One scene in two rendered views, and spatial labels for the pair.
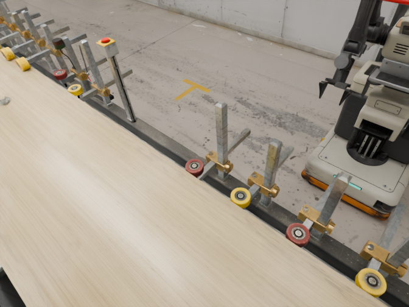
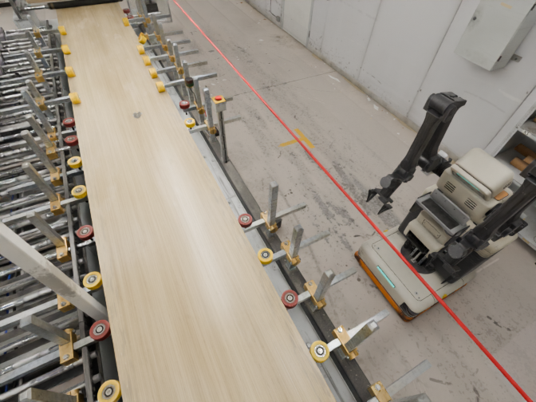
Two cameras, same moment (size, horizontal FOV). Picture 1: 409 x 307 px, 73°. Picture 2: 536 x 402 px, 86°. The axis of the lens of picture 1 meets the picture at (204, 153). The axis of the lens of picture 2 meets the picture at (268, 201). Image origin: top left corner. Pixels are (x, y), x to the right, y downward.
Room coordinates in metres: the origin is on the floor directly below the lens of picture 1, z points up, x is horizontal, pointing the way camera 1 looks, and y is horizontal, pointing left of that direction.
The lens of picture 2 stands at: (-0.08, -0.30, 2.22)
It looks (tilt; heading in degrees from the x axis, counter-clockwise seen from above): 51 degrees down; 14
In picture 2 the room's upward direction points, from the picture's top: 3 degrees clockwise
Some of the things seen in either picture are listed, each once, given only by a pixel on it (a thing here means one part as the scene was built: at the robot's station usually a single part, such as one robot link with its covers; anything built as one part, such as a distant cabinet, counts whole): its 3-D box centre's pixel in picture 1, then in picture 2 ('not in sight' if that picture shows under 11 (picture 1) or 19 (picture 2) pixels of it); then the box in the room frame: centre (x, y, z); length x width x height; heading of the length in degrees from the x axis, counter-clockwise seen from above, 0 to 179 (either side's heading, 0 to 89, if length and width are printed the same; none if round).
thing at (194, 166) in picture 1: (195, 172); (245, 223); (0.78, 0.05, 0.85); 0.08 x 0.08 x 0.11
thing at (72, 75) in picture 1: (88, 67); (208, 104); (1.84, 0.76, 0.84); 0.43 x 0.03 x 0.04; 134
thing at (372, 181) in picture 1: (361, 161); (412, 264); (1.28, -1.18, 0.16); 0.67 x 0.64 x 0.25; 134
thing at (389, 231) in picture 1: (382, 246); (351, 333); (0.39, -0.62, 0.81); 0.43 x 0.03 x 0.04; 134
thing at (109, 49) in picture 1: (108, 48); (218, 104); (1.39, 0.44, 1.18); 0.07 x 0.07 x 0.08; 44
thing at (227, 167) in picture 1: (219, 162); (269, 222); (0.87, -0.07, 0.80); 0.14 x 0.06 x 0.05; 44
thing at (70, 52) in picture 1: (79, 70); (199, 105); (1.75, 0.79, 0.87); 0.04 x 0.04 x 0.48; 44
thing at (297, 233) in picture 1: (296, 239); (289, 301); (0.43, -0.30, 0.85); 0.08 x 0.08 x 0.11
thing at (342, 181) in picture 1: (325, 214); (320, 293); (0.50, -0.43, 0.88); 0.04 x 0.04 x 0.48; 44
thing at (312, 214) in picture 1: (316, 220); (315, 294); (0.52, -0.42, 0.81); 0.14 x 0.06 x 0.05; 44
